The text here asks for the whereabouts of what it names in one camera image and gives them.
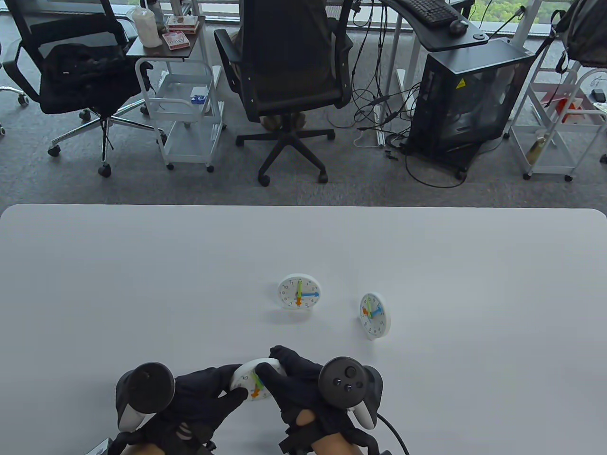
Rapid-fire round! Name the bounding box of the white cart with dark top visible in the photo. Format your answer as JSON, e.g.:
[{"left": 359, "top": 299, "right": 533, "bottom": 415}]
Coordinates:
[{"left": 126, "top": 16, "right": 226, "bottom": 172}]

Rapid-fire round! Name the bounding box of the yellowish bottle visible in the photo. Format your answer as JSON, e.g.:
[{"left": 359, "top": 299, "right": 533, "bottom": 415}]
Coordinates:
[{"left": 526, "top": 133, "right": 551, "bottom": 164}]

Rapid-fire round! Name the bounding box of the person's left hand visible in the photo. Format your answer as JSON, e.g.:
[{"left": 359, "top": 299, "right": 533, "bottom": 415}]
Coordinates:
[{"left": 138, "top": 364, "right": 248, "bottom": 448}]

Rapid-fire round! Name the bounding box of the black computer tower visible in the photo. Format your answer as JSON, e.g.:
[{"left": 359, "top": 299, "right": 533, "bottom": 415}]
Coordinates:
[{"left": 407, "top": 38, "right": 536, "bottom": 181}]

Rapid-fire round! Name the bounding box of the translucent white container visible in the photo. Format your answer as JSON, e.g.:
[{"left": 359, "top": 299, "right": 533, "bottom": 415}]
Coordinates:
[{"left": 131, "top": 7, "right": 163, "bottom": 48}]

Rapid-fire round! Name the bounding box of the person's right hand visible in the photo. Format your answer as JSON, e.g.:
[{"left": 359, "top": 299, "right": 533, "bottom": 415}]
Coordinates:
[{"left": 255, "top": 345, "right": 366, "bottom": 446}]

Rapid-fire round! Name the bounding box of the grey backpack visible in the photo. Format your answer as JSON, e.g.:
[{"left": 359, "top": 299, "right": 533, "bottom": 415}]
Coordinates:
[{"left": 552, "top": 0, "right": 607, "bottom": 74}]

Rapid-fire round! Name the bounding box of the person's right forearm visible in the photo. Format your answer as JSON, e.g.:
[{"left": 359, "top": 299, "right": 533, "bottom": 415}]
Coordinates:
[{"left": 311, "top": 434, "right": 366, "bottom": 455}]

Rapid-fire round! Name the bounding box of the black keyboard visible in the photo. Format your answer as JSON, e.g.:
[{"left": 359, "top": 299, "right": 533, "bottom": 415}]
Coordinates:
[{"left": 401, "top": 0, "right": 460, "bottom": 25}]

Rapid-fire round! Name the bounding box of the white teaching clock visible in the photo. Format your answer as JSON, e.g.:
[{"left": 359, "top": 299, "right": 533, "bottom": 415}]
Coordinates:
[
  {"left": 230, "top": 359, "right": 287, "bottom": 401},
  {"left": 277, "top": 273, "right": 322, "bottom": 310},
  {"left": 359, "top": 292, "right": 391, "bottom": 341}
]

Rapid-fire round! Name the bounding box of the red patterned box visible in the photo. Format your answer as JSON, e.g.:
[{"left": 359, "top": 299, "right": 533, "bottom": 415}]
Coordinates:
[{"left": 166, "top": 15, "right": 200, "bottom": 33}]

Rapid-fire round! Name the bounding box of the white desk leg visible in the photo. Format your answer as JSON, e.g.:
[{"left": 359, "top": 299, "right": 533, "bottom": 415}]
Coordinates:
[{"left": 508, "top": 0, "right": 542, "bottom": 48}]

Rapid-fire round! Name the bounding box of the tangle of black cables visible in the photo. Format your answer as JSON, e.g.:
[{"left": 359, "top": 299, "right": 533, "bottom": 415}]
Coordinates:
[{"left": 327, "top": 0, "right": 479, "bottom": 189}]

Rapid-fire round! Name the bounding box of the black white handheld controller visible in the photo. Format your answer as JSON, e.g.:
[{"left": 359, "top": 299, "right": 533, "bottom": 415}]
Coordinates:
[
  {"left": 115, "top": 363, "right": 176, "bottom": 432},
  {"left": 319, "top": 356, "right": 384, "bottom": 429}
]

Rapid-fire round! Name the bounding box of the black desk with white legs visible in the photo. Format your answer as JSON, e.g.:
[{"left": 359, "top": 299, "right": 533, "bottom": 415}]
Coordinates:
[{"left": 375, "top": 0, "right": 490, "bottom": 147}]

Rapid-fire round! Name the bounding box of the black controller cable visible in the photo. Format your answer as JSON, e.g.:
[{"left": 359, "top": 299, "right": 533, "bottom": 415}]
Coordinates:
[{"left": 377, "top": 414, "right": 409, "bottom": 455}]

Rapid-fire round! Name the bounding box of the white wire cart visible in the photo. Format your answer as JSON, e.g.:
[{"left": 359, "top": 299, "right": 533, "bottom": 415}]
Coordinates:
[{"left": 505, "top": 66, "right": 607, "bottom": 182}]

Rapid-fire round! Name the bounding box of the black bag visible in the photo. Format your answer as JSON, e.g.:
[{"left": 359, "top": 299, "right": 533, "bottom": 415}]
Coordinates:
[{"left": 40, "top": 44, "right": 143, "bottom": 102}]

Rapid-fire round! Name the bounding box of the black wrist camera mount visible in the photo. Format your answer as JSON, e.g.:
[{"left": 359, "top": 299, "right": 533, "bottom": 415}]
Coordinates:
[
  {"left": 95, "top": 429, "right": 216, "bottom": 455},
  {"left": 279, "top": 427, "right": 380, "bottom": 455}
]

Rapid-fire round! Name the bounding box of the orange item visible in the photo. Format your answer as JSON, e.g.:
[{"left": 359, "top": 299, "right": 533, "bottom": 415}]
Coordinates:
[{"left": 554, "top": 97, "right": 593, "bottom": 125}]

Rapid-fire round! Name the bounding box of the black mesh office chair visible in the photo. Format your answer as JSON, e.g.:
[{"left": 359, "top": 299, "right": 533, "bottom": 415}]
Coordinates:
[{"left": 2, "top": 0, "right": 167, "bottom": 178}]

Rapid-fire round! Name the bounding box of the black high-back office chair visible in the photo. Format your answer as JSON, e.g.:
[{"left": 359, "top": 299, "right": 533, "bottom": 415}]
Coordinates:
[{"left": 213, "top": 0, "right": 355, "bottom": 186}]

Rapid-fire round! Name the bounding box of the person's left forearm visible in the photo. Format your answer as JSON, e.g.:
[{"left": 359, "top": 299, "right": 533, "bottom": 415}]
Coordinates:
[{"left": 121, "top": 443, "right": 200, "bottom": 455}]

